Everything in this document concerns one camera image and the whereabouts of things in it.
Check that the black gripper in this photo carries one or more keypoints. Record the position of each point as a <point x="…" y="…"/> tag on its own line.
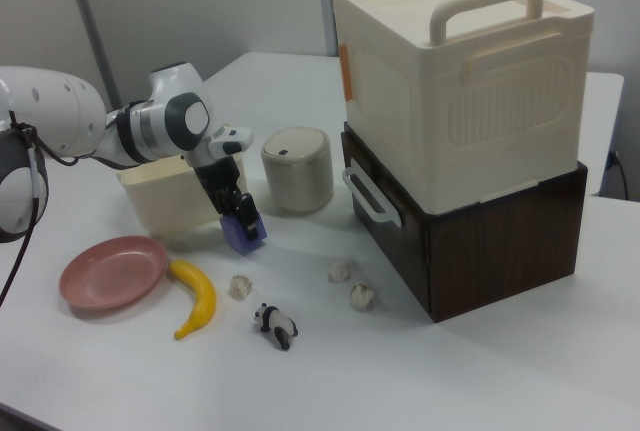
<point x="217" y="178"/>

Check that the blue cube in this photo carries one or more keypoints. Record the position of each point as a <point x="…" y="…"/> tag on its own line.
<point x="240" y="241"/>

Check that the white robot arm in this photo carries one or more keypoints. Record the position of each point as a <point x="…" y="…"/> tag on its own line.
<point x="55" y="111"/>

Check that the pink plate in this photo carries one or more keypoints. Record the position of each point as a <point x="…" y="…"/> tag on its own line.
<point x="110" y="273"/>

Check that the small lidded beige bin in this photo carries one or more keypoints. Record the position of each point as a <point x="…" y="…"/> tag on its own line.
<point x="297" y="176"/>

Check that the open cream plastic container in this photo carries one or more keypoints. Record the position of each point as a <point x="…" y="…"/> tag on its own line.
<point x="165" y="201"/>

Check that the crumpled white paper ball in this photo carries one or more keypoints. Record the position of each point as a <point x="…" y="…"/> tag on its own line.
<point x="362" y="296"/>
<point x="340" y="271"/>
<point x="240" y="287"/>

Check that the yellow banana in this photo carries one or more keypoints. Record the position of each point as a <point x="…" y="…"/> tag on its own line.
<point x="202" y="296"/>

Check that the panda figurine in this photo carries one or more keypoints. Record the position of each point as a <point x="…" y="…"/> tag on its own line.
<point x="275" y="323"/>

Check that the orange tape strip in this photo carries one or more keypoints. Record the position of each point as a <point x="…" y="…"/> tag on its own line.
<point x="346" y="73"/>

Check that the large cream storage box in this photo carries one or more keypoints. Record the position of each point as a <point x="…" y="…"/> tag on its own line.
<point x="450" y="91"/>

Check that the dark brown wooden cabinet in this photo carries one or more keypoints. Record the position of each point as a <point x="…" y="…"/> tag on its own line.
<point x="500" y="251"/>

